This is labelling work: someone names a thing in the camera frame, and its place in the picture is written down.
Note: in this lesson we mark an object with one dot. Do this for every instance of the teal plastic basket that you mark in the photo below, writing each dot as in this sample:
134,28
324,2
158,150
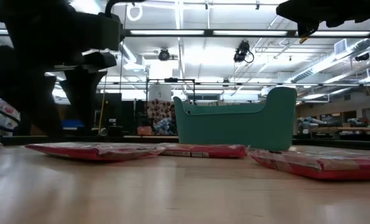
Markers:
234,130

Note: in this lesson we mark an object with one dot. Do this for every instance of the round black ceiling camera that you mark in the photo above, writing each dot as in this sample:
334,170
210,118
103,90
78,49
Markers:
163,54

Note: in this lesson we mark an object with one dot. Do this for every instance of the yellow pole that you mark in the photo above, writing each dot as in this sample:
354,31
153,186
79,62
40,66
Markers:
102,107

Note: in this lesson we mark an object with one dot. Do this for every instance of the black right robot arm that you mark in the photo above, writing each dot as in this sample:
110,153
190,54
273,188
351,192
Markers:
327,11

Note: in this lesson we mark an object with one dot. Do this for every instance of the black background frame rig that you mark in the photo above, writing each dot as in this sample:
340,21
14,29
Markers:
172,80

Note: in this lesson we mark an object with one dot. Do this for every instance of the blue box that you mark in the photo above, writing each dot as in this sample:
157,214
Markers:
72,124

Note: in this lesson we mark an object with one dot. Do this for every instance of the black overhead beam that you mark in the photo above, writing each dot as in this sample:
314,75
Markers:
208,32

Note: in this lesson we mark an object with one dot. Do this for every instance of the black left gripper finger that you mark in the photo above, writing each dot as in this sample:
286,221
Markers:
83,99
35,105

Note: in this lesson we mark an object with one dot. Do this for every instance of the white red printed bag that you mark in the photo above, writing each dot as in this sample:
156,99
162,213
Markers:
7,110

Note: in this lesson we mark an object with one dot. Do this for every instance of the red patterned cloth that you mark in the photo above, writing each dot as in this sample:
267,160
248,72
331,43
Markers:
158,110

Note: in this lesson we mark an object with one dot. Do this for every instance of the white air vent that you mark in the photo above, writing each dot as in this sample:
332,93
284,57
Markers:
340,46

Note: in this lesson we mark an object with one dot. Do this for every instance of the orange box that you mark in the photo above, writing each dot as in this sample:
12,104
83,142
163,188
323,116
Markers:
145,130

